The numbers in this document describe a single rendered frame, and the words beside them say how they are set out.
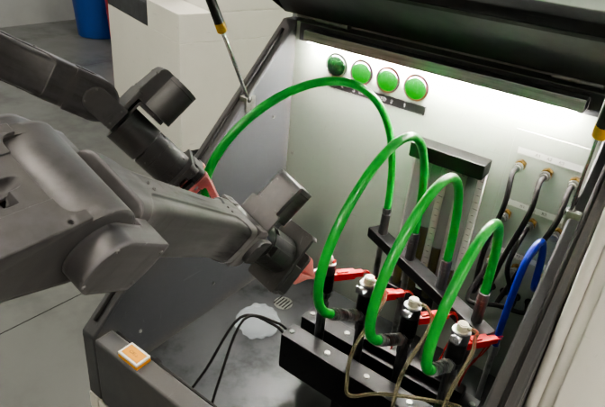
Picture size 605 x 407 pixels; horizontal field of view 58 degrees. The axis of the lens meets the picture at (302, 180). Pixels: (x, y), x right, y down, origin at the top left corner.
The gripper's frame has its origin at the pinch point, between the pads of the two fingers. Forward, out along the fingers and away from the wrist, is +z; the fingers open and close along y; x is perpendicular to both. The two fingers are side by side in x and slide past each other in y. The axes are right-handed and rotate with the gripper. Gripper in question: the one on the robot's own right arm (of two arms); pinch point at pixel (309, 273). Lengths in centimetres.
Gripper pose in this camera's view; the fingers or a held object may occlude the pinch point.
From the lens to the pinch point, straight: 89.5
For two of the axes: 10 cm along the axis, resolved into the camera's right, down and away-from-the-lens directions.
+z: 5.0, 4.5, 7.4
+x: -6.2, -4.1, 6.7
